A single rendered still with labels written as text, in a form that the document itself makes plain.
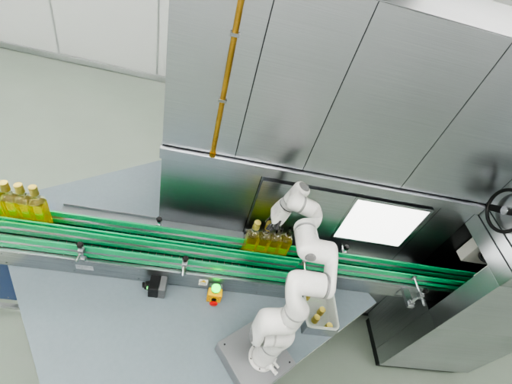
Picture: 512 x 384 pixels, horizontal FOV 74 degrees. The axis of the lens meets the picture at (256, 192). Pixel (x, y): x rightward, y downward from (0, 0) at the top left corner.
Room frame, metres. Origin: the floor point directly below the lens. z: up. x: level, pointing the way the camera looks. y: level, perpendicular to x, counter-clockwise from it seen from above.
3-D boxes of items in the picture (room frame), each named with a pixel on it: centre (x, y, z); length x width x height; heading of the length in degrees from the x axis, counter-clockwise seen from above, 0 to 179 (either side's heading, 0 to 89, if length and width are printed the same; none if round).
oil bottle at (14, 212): (0.81, 1.02, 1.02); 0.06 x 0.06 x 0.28; 13
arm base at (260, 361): (0.59, -0.28, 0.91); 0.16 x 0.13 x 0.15; 58
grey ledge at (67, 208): (1.05, 0.45, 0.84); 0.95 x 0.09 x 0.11; 103
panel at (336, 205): (1.28, -0.45, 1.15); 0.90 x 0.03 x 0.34; 103
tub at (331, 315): (0.93, -0.51, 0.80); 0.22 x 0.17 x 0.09; 13
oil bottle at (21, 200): (0.82, 0.96, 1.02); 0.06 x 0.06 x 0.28; 13
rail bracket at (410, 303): (1.14, -0.99, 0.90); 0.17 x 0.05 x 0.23; 13
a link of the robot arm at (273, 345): (0.60, -0.26, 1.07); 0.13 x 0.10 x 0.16; 109
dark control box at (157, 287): (0.77, 0.31, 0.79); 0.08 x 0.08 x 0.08; 13
